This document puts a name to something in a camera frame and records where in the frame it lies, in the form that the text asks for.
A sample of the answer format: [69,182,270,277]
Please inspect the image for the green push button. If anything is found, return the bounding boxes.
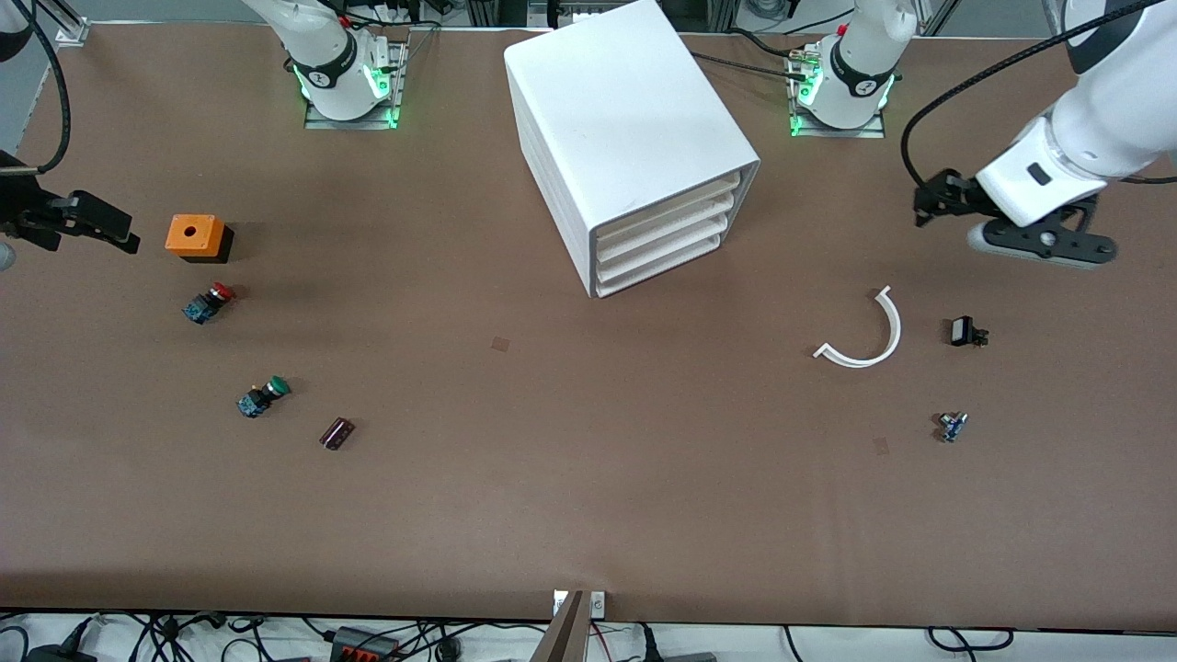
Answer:
[237,375,291,419]

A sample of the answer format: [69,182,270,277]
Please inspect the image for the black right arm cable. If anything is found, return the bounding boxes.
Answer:
[9,0,73,174]

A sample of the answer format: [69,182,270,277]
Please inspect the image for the orange box with hole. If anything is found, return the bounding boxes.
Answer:
[166,214,234,265]

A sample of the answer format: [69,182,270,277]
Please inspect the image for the looped black floor cable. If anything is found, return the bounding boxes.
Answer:
[927,627,1014,654]

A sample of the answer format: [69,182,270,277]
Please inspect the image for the red push button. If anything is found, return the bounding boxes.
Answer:
[182,283,236,325]

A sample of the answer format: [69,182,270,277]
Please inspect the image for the aluminium frame profile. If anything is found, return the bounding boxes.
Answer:
[37,0,90,45]

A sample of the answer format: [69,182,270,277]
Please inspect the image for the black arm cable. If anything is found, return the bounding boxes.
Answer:
[901,0,1177,189]
[9,0,73,174]

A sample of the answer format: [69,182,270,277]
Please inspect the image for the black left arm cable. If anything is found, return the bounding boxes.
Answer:
[901,0,1177,189]

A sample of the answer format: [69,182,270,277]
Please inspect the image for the black red power strip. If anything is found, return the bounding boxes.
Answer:
[331,627,401,662]

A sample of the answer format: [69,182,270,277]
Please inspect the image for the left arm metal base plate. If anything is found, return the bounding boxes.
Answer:
[789,46,886,139]

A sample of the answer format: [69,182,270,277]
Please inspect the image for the black table cable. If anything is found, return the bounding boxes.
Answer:
[690,51,810,82]

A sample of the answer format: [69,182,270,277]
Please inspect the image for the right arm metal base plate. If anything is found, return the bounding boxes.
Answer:
[305,41,407,130]

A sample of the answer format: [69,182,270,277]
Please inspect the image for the white curved plastic piece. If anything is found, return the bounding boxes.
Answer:
[814,286,903,369]

